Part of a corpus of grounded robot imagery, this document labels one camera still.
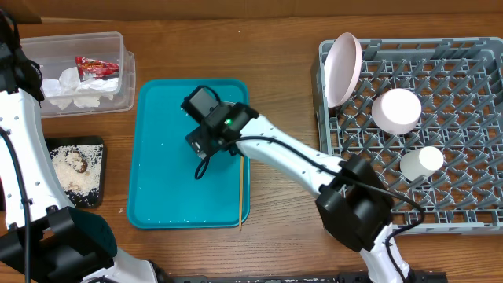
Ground cream cup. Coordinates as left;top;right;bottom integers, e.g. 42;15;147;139
399;146;444;181

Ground black tray bin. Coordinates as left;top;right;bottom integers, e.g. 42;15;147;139
46;136;108;208

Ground white napkin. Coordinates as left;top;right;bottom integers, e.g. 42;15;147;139
42;67;119;110

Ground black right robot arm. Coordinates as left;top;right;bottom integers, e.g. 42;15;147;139
182;102;415;282

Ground teal serving tray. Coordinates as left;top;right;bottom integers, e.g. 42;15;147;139
127;79;250;230

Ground clear plastic bin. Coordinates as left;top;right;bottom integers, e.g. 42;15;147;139
20;32;136;118

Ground brown food chunk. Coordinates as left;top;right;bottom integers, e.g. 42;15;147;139
68;152;88;173

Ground grey dish rack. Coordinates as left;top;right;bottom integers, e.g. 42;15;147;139
313;38;502;234

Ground rice food scraps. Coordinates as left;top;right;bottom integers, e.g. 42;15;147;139
50;144;105;208

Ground red snack wrapper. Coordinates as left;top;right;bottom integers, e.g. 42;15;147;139
75;57;120;82

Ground small white plate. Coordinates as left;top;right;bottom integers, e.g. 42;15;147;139
371;88;422;134

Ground large pink plate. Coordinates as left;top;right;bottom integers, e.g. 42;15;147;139
324;32;362;108

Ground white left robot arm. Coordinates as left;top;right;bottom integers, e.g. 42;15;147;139
1;43;166;282

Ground wooden chopstick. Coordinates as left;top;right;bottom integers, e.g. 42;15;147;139
238;156;244;232

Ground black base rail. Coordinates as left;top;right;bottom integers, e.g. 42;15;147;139
168;271;448;283

